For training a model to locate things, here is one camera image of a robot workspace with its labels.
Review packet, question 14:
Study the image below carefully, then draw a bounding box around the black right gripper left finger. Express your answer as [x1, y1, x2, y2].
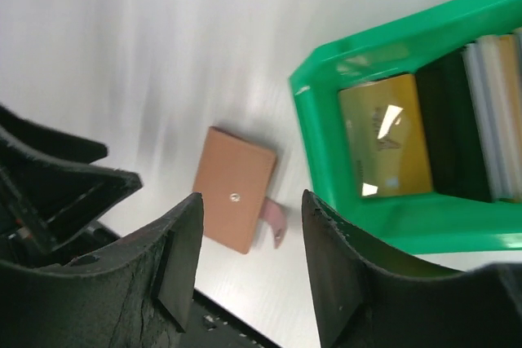
[1, 192, 203, 347]

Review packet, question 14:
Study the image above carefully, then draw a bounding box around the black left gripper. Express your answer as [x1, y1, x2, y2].
[1, 107, 142, 262]

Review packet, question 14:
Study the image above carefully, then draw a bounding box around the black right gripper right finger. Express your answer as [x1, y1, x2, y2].
[302, 191, 521, 347]

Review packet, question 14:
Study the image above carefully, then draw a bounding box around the gold credit card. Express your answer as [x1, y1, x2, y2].
[338, 73, 433, 198]

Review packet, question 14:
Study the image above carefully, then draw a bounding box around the green plastic card bin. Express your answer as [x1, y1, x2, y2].
[290, 0, 521, 254]

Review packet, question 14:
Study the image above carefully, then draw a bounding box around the stack of light cards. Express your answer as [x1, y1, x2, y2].
[463, 29, 521, 203]

